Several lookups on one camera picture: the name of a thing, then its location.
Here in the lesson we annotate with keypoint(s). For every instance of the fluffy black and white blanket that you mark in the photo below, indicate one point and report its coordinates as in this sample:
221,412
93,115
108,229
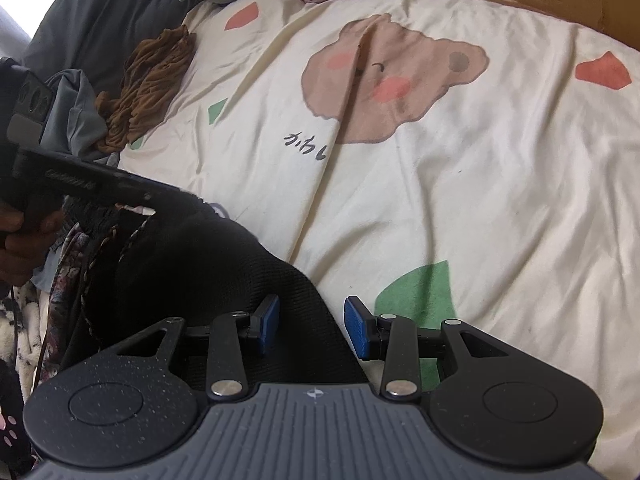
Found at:
11,325

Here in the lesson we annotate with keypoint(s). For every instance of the cream printed bedsheet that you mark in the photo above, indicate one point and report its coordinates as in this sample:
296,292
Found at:
450,185

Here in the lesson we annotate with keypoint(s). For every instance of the dark grey cloth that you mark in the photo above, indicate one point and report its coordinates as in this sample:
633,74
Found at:
110,20

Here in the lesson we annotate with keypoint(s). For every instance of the brown crumpled cloth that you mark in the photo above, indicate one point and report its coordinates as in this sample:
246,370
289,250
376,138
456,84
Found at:
145,90

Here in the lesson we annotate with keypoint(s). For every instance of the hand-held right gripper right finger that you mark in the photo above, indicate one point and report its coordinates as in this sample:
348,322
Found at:
356,327

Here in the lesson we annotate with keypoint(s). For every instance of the grey-blue garment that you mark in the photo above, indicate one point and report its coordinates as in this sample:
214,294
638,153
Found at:
75,115

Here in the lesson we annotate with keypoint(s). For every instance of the person's left hand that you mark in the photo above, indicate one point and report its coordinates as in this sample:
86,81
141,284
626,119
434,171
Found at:
20,260

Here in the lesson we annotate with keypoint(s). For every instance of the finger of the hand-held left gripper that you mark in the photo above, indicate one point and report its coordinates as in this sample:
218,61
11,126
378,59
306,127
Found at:
165,199

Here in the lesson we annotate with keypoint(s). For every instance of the black pants with printed lining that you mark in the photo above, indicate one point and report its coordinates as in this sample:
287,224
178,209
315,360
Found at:
200,270

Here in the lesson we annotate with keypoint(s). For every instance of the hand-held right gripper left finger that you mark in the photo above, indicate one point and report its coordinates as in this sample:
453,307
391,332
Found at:
270,322

